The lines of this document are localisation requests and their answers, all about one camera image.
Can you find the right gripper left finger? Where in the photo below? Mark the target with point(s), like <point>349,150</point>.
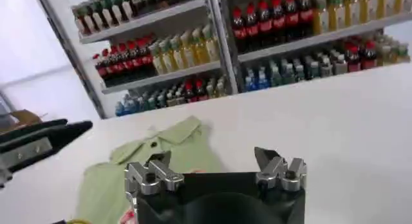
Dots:
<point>151,177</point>

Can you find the shelf rack with bottles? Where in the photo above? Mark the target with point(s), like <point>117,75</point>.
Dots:
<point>273,35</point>

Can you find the open cardboard box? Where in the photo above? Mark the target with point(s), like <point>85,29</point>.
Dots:
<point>27,116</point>

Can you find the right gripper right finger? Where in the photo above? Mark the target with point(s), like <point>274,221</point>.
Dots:
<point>280,173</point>

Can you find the green polo shirt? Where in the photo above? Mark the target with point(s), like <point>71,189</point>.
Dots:
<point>109,186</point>

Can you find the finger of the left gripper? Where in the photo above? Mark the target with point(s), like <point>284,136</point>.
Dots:
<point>29,151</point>
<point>32,130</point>

